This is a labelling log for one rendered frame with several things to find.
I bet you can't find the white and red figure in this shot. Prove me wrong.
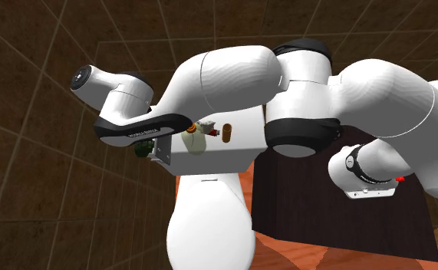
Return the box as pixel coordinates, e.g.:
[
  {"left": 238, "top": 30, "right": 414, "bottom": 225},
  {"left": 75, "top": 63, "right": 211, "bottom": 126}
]
[{"left": 196, "top": 120, "right": 220, "bottom": 137}]

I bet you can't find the pale beige round vase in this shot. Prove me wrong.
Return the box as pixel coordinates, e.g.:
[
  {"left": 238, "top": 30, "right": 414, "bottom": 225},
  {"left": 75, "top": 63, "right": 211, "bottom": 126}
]
[{"left": 181, "top": 130, "right": 208, "bottom": 156}]

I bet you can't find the dark green knobbly object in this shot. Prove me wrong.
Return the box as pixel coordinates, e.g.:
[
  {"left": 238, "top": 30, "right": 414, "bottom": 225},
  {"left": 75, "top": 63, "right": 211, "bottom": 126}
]
[{"left": 134, "top": 139, "right": 156, "bottom": 158}]

